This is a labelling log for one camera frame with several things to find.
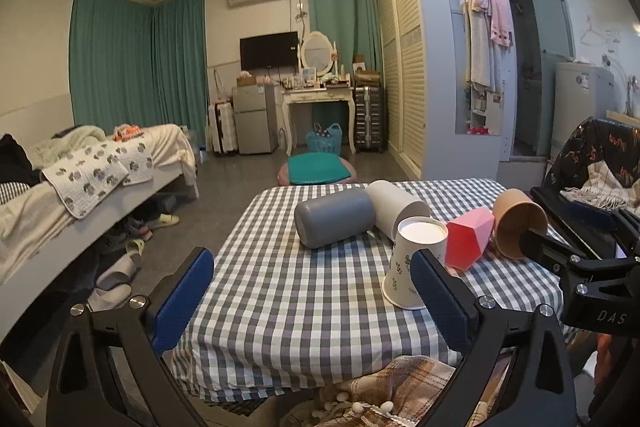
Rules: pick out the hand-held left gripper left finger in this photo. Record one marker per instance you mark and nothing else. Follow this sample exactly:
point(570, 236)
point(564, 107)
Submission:
point(186, 294)

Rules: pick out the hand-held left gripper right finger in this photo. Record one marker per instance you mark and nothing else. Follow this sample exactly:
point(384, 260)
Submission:
point(440, 294)

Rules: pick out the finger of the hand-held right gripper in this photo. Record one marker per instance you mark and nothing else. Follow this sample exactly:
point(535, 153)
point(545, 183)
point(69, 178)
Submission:
point(542, 243)
point(575, 207)

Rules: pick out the brown paper cup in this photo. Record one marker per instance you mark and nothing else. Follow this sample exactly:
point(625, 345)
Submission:
point(512, 222)

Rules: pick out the white leaf-print paper cup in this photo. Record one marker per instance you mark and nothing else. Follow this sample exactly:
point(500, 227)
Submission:
point(407, 257)

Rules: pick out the red faceted cup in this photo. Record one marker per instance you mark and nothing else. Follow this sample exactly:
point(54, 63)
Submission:
point(470, 237)

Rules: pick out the white plastic cup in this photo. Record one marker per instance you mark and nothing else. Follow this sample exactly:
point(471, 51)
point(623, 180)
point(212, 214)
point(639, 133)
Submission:
point(392, 207)

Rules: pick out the grey plastic cup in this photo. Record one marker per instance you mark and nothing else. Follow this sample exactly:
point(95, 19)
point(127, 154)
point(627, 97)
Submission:
point(332, 217)

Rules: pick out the beige plaid scarf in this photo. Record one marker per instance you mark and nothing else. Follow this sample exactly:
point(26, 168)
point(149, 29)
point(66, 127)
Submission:
point(605, 187)

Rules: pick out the dark patterned chair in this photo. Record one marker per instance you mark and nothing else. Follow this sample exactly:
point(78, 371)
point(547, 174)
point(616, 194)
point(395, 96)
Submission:
point(590, 152)

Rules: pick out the white slipper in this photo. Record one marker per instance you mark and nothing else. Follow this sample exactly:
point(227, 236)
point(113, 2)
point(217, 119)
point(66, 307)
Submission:
point(117, 274)
point(110, 296)

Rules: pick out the green slipper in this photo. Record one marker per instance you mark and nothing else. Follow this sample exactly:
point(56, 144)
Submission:
point(165, 221)

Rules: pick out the brown plaid blanket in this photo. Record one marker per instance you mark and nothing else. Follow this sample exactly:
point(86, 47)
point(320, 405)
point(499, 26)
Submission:
point(400, 387)

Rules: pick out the white washing machine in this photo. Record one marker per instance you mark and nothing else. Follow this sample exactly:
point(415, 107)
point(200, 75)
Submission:
point(580, 102)

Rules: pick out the blue checked tablecloth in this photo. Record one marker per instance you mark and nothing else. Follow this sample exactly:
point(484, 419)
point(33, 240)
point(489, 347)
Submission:
point(300, 307)

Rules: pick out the leaf-print quilted blanket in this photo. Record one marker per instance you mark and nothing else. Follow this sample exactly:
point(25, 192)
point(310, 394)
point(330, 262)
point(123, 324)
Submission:
point(95, 172)

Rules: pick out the bed with white sheet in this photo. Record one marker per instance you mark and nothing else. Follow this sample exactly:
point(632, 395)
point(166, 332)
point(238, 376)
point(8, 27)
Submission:
point(40, 227)

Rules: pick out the orange toy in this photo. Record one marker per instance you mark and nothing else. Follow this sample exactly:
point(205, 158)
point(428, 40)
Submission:
point(127, 133)

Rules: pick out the white suitcase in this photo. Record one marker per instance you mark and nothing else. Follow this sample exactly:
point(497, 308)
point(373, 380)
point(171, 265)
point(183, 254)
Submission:
point(222, 127)

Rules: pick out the bathroom glass door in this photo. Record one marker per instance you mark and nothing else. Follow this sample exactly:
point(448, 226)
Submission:
point(547, 37)

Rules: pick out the stool with green cushion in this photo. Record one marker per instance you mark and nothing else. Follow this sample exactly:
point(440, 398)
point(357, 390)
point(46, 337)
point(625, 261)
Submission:
point(317, 169)

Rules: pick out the small grey fridge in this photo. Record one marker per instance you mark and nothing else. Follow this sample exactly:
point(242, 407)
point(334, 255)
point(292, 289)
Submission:
point(255, 119)

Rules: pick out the dark ribbed suitcase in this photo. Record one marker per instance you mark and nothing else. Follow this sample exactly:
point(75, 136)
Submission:
point(369, 119)

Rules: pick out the blue laundry basket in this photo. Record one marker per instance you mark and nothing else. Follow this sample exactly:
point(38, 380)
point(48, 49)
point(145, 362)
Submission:
point(324, 142)

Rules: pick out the hanging clothes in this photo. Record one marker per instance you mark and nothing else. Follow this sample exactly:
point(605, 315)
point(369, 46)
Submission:
point(482, 37)

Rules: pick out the black clothing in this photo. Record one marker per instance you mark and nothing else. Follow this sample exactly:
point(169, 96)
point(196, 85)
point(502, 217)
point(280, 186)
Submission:
point(15, 162)

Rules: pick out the tissue box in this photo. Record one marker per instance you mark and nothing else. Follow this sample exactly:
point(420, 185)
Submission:
point(246, 80)

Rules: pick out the white sliding-door wardrobe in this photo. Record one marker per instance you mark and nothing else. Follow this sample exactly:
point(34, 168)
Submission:
point(405, 57)

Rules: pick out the white vanity table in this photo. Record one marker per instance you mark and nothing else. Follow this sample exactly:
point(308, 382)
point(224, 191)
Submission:
point(320, 96)

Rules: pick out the wide green curtain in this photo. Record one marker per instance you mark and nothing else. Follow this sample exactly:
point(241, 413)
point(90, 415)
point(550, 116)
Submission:
point(130, 62)

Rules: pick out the black television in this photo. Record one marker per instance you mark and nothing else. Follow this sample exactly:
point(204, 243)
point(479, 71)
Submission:
point(269, 51)

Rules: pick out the oval white mirror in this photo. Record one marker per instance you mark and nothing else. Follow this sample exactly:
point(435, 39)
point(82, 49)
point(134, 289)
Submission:
point(318, 53)

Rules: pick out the narrow green curtain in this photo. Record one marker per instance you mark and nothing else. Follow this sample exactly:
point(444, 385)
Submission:
point(345, 12)

